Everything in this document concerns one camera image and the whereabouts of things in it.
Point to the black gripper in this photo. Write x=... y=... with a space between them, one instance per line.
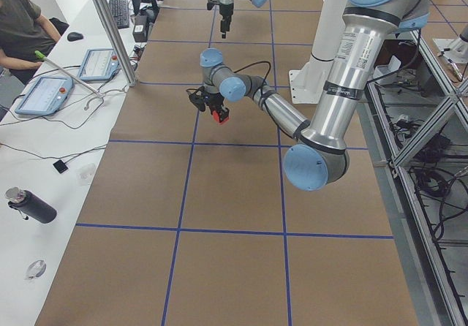
x=213 y=101
x=224 y=12

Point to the red block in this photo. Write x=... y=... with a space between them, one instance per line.
x=220 y=117

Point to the black power adapter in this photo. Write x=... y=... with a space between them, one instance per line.
x=140 y=28

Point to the black keyboard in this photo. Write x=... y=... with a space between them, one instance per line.
x=120 y=13

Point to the brown paper table mat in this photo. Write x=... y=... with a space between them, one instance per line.
x=189 y=222

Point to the far teach pendant tablet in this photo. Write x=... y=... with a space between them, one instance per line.
x=98 y=65

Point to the teach pendant tablet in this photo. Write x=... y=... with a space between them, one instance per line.
x=98 y=65
x=46 y=96

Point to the clear plastic packet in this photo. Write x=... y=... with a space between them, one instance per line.
x=85 y=174

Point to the black computer mouse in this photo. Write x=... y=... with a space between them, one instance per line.
x=74 y=36

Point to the small black square pad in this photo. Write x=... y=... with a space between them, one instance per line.
x=60 y=166

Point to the near teach pendant tablet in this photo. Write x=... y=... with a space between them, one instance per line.
x=46 y=96

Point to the white box on shelf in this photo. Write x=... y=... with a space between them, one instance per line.
x=385 y=69

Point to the green tipped metal rod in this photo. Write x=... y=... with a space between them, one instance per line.
x=45 y=59

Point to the seated person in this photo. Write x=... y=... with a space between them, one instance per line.
x=24 y=30

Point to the black water bottle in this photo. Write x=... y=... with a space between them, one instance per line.
x=29 y=205

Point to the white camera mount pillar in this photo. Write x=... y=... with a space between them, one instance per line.
x=306 y=84

